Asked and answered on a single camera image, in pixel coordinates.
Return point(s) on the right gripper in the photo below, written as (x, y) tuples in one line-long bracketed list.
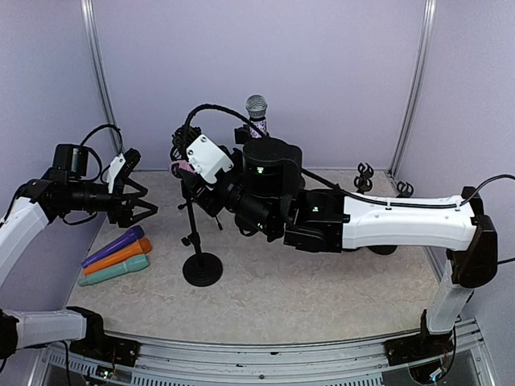
[(207, 205)]

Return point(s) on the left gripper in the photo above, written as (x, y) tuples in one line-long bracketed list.
[(123, 215)]

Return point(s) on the purple microphone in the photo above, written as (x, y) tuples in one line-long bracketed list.
[(129, 237)]

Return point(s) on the pink microphone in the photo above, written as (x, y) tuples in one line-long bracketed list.
[(176, 168)]

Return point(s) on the orange microphone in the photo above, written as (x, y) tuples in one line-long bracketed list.
[(139, 247)]

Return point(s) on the teal microphone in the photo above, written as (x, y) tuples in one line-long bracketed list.
[(130, 265)]

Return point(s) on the tall black stand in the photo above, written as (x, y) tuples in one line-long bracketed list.
[(201, 269)]

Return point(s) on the black stand with phone clamp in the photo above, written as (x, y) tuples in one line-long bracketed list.
[(242, 135)]

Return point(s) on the glitter silver-head microphone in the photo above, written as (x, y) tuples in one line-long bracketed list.
[(256, 107)]

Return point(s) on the black round-base stand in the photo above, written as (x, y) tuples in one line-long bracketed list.
[(404, 189), (363, 182), (383, 250)]

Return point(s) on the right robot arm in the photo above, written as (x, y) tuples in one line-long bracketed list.
[(261, 185)]

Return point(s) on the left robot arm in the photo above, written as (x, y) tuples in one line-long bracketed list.
[(63, 189)]

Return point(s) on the black microphone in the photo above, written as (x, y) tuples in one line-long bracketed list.
[(181, 142)]

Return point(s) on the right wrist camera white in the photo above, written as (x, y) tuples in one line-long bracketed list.
[(207, 159)]

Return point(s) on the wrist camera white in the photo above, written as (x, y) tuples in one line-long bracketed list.
[(114, 169), (207, 159)]

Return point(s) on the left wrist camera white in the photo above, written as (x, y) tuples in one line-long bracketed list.
[(114, 169)]

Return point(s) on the left aluminium corner post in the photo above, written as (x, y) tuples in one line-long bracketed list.
[(90, 28)]

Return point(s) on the aluminium corner post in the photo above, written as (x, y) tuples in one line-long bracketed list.
[(424, 46), (90, 28)]

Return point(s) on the aluminium front rail frame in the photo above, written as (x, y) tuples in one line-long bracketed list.
[(170, 362)]

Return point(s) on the right aluminium corner post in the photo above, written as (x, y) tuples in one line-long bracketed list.
[(424, 46)]

